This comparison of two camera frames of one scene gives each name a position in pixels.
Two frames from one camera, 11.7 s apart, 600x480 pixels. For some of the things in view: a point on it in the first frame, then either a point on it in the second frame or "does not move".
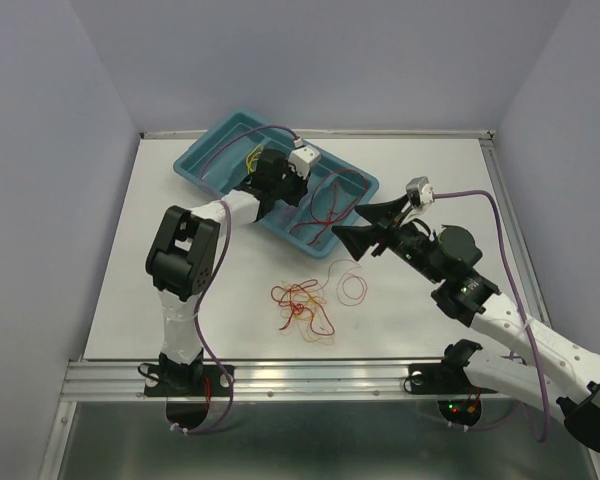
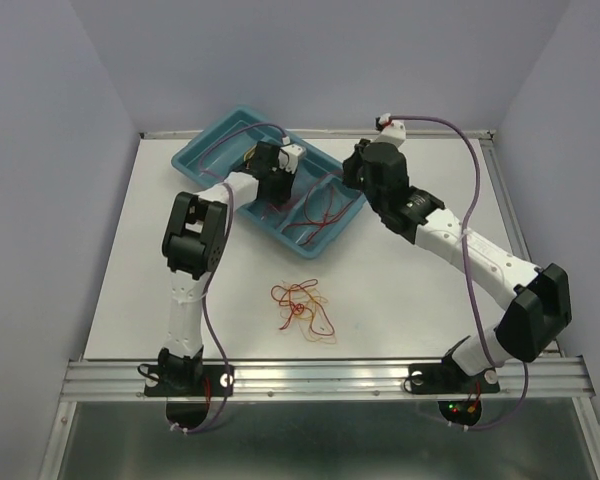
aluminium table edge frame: [497, 161] does not move
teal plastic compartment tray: [220, 158] does not move
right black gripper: [358, 238] to [351, 162]
